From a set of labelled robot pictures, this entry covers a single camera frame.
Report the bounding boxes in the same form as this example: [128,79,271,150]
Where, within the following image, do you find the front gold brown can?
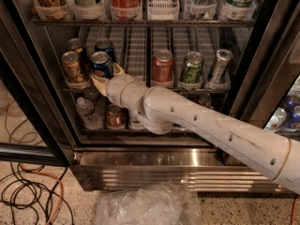
[61,51,88,83]

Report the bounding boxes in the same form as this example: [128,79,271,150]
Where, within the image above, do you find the rear gold brown can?
[66,37,92,70]

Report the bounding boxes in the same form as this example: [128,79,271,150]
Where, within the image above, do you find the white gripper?
[91,63,148,109]

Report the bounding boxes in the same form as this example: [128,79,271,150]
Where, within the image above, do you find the silver slim can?
[207,49,233,84]

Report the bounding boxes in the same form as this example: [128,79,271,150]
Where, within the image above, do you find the dark drink bottle white cap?
[128,112,144,130]

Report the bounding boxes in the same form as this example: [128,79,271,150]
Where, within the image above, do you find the orange cable right edge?
[290,194,300,225]

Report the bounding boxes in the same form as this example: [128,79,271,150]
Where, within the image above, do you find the orange can bottom shelf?
[197,93,213,109]

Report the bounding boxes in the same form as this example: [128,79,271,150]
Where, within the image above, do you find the clear water bottle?
[76,97,103,130]

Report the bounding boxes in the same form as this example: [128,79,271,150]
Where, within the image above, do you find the green can middle shelf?
[179,51,204,84]

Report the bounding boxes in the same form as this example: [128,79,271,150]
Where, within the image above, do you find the gold brown can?
[61,51,88,83]
[66,37,92,70]

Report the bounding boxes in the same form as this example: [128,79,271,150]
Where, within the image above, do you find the orange cable on floor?
[18,162,65,225]

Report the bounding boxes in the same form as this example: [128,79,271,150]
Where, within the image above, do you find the blue pepsi can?
[95,37,116,62]
[91,51,113,79]

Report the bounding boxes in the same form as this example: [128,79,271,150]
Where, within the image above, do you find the clear plastic bag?
[95,183,201,225]

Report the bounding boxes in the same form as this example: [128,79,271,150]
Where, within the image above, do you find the open glass fridge door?
[0,16,71,167]

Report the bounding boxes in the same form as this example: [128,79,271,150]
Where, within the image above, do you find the black cables on floor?
[0,161,75,225]

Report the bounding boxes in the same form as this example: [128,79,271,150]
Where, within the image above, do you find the copper can bottom shelf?
[106,104,124,128]

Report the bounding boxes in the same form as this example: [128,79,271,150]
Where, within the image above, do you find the blue can behind right door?
[282,106,300,132]

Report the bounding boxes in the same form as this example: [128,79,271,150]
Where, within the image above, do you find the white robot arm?
[90,65,300,194]

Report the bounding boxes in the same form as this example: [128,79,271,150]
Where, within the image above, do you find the red can middle shelf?
[152,50,173,83]

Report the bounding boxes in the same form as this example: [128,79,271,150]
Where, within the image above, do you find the steel fridge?
[0,0,300,195]

